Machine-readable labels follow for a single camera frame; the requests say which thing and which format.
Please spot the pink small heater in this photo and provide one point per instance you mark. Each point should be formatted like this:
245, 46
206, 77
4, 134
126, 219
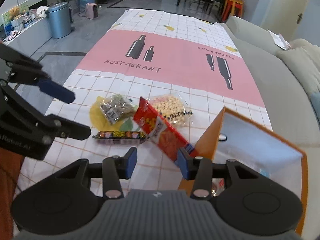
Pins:
91, 11

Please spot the red chip bag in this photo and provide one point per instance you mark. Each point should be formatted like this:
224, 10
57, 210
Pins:
218, 186

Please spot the clear nut snack packet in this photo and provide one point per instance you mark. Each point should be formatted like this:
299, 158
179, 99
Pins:
116, 108

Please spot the beige cushion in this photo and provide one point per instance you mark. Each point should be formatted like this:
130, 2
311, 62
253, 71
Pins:
303, 61

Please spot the pink white checkered tablecloth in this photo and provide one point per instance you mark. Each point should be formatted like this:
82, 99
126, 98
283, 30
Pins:
150, 53

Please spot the grey-green sofa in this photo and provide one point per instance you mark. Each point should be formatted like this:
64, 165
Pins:
287, 104

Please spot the blue cushion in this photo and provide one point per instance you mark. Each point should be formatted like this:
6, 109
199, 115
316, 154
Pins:
315, 101

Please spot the papers on sofa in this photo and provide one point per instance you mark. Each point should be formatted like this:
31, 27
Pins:
280, 41

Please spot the orange stool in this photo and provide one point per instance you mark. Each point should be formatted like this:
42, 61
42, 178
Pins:
232, 8

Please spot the orange cardboard box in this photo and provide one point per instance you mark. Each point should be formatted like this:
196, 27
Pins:
267, 193

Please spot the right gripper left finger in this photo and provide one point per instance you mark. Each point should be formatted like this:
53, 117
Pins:
111, 170

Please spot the blue trash bin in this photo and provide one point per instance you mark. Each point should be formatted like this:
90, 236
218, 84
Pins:
59, 20

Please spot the dark sausage stick packet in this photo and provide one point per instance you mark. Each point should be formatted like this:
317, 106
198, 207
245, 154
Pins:
120, 137

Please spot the red snack packet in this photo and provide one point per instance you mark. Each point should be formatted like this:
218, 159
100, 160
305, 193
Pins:
160, 132

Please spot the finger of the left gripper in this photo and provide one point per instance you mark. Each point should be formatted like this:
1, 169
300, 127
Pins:
56, 90
67, 128

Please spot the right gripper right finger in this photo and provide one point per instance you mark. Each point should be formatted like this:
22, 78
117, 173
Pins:
198, 173

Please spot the clear peanut packet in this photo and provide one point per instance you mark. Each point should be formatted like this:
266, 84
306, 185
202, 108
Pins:
172, 108

